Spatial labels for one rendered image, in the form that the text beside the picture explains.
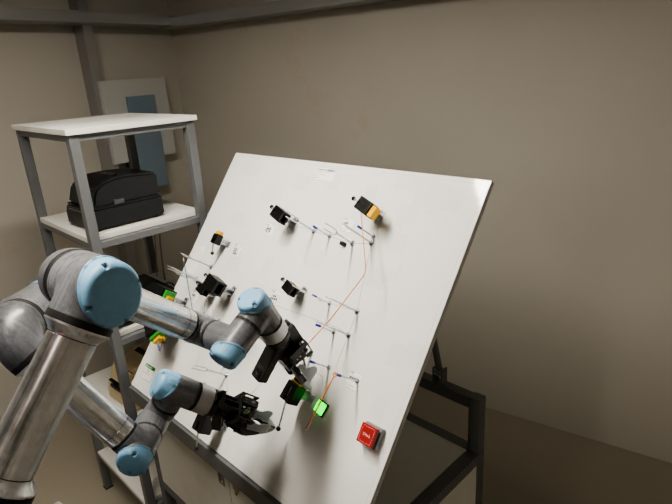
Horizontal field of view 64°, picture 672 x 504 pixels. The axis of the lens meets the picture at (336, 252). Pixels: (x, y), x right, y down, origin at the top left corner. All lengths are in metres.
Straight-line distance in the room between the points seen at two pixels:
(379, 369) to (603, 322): 1.76
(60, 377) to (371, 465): 0.79
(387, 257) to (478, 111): 1.50
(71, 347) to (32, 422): 0.13
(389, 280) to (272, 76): 2.28
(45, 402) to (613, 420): 2.82
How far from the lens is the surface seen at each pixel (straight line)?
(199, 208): 2.30
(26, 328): 1.34
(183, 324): 1.31
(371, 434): 1.43
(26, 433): 1.04
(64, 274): 1.04
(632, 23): 2.75
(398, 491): 1.75
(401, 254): 1.55
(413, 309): 1.47
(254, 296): 1.30
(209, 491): 2.14
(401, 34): 3.08
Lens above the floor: 1.99
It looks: 19 degrees down
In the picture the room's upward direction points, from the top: 4 degrees counter-clockwise
